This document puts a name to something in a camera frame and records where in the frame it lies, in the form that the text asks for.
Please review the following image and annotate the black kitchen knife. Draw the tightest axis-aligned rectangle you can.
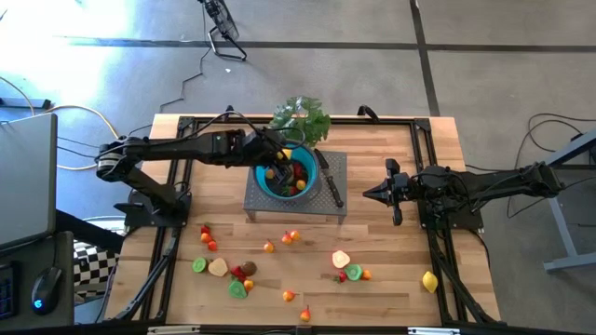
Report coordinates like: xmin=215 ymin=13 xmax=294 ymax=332
xmin=313 ymin=148 xmax=345 ymax=209

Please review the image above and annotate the yellow floor cable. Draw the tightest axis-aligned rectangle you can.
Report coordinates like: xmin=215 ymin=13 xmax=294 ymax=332
xmin=0 ymin=75 xmax=127 ymax=171

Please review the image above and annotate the blue collapsible colander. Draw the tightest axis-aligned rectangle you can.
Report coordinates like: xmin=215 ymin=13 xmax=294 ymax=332
xmin=252 ymin=137 xmax=323 ymax=202

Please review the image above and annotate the black white checkered board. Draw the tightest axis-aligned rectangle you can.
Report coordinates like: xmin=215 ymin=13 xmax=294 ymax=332
xmin=73 ymin=240 xmax=121 ymax=300

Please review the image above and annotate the silver aluminium extrusion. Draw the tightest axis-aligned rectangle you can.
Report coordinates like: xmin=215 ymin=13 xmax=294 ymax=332
xmin=407 ymin=327 xmax=462 ymax=335
xmin=147 ymin=325 xmax=202 ymax=335

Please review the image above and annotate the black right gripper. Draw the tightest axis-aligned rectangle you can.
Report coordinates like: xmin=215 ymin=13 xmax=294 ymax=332
xmin=361 ymin=157 xmax=420 ymax=228

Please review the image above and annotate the black computer mouse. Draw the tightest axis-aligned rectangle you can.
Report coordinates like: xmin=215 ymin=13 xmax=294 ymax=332
xmin=30 ymin=266 xmax=64 ymax=317

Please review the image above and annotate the green plant in white pot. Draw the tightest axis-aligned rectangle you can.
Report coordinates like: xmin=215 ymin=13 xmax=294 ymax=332
xmin=269 ymin=95 xmax=332 ymax=149

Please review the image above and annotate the red toy apple half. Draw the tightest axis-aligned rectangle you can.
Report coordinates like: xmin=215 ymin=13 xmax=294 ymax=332
xmin=207 ymin=257 xmax=229 ymax=279
xmin=331 ymin=249 xmax=352 ymax=270

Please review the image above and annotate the black floor fan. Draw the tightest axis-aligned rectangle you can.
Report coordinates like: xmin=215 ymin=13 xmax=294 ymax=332
xmin=197 ymin=0 xmax=249 ymax=62

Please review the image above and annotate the black fan cable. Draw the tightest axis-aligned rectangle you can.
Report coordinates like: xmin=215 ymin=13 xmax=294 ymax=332
xmin=157 ymin=4 xmax=210 ymax=114

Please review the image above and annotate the grey metal stand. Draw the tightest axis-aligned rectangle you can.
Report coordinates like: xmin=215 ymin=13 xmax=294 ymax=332
xmin=538 ymin=128 xmax=596 ymax=274

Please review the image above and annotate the black keyboard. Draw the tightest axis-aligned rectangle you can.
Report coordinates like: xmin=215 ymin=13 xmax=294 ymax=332
xmin=0 ymin=260 xmax=20 ymax=321

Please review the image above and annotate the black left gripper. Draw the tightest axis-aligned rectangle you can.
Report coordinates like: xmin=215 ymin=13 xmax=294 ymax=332
xmin=253 ymin=129 xmax=292 ymax=186

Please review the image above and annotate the dark desk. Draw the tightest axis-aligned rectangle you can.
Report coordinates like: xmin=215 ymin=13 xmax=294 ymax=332
xmin=0 ymin=230 xmax=75 ymax=329

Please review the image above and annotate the grey perforated metal shelf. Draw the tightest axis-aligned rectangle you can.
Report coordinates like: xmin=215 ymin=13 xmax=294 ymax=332
xmin=242 ymin=147 xmax=348 ymax=225

